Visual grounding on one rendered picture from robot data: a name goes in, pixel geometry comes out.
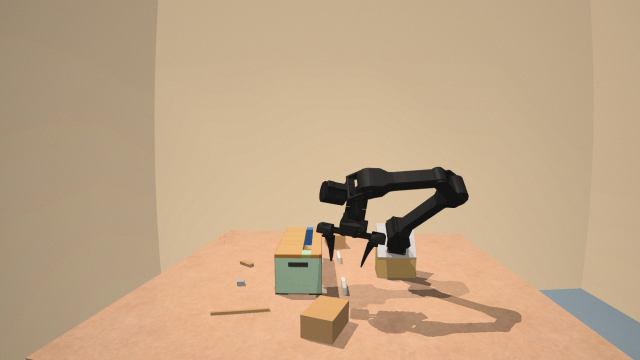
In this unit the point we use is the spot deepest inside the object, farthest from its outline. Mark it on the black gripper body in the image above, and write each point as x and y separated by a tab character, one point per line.
328	229

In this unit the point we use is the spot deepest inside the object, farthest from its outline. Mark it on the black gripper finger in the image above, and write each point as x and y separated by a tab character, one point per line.
369	247
331	243

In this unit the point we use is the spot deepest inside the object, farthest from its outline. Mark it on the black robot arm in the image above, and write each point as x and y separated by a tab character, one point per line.
451	192

